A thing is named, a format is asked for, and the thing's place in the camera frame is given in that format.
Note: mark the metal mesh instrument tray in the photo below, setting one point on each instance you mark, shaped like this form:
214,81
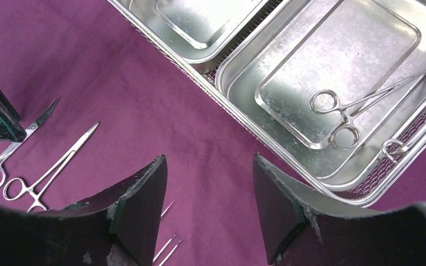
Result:
397,152

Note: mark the steel right inner pan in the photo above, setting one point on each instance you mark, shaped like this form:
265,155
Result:
327,82

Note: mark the steel needle holder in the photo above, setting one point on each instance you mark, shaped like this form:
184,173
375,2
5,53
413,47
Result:
167,250

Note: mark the steel pan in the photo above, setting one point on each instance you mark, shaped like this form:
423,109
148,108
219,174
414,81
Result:
327,82
199,30

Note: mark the steel hemostat clamp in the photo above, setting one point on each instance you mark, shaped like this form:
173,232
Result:
38,188
350,111

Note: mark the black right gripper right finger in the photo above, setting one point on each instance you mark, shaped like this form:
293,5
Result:
301,226

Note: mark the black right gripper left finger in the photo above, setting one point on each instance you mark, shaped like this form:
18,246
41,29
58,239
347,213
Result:
117,226

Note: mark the steel left inner pan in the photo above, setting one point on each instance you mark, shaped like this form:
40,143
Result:
199,30

